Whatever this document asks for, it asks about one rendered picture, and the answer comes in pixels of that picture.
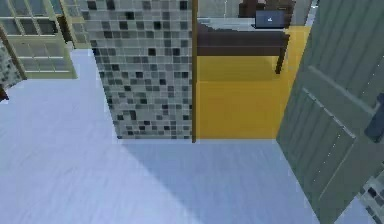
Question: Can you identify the dark blue laptop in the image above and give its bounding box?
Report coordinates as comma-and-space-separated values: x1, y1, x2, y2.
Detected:
254, 9, 287, 30

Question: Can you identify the dark brown wooden table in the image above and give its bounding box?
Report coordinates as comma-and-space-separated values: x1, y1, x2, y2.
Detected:
196, 17, 291, 75

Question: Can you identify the grey-green panelled room door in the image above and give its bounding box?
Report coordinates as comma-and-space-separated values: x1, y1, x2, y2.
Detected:
275, 0, 384, 224

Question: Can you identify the dark brown chair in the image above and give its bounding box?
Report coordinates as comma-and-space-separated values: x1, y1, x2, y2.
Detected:
238, 0, 296, 19

